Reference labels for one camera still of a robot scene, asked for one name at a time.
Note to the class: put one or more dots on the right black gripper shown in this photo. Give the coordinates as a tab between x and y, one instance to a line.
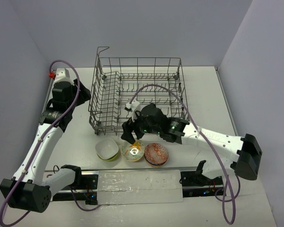
127	127

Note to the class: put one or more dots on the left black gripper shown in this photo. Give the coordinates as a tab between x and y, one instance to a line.
83	92

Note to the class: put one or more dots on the red patterned bowl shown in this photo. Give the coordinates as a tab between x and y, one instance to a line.
156	155

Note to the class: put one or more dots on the grey wire dish rack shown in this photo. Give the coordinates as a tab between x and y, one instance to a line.
158	80

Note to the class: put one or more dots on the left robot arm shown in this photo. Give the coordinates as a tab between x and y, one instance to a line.
27	190

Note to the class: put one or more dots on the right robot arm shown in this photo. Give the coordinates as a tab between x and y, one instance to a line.
240	154

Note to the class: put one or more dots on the yellow star pattern bowl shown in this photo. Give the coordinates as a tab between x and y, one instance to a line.
132	152

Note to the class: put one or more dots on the white green square bowl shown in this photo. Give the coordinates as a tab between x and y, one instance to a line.
107	149

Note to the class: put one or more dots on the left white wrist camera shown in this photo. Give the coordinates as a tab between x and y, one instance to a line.
60	75

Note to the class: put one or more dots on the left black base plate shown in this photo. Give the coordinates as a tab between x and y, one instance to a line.
86	191

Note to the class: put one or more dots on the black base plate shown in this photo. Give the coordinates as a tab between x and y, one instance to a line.
86	191
194	185

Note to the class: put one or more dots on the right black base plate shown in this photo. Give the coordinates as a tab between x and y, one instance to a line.
194	185

